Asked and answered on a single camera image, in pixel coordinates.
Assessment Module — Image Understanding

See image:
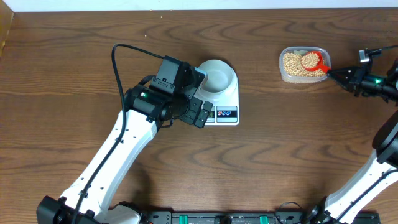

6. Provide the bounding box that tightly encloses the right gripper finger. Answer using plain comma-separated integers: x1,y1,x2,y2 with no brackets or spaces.
327,66,360,78
328,74,356,92

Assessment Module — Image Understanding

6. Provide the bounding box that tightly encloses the grey round bowl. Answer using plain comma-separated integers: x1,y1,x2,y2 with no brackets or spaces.
199,60,237,93

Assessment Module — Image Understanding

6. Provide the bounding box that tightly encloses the red plastic measuring scoop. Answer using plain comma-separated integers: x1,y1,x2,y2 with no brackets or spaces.
301,51,330,73

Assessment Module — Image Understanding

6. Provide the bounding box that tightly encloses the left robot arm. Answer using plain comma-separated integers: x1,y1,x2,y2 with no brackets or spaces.
36,84,213,224

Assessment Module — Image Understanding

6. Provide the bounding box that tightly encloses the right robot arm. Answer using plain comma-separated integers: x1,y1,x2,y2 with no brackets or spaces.
302,61,397,223

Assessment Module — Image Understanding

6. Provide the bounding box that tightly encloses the white digital kitchen scale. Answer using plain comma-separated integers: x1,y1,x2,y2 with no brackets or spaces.
195,68,239,126

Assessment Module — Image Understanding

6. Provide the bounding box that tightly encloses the soybeans pile in container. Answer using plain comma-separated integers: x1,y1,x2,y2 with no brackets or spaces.
283,52,326,77

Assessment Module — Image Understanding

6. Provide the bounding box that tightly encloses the clear plastic soybean container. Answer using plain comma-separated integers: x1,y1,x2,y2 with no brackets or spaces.
279,47,331,83

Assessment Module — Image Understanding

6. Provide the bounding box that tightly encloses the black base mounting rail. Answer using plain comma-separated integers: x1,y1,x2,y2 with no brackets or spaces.
139,210,381,224

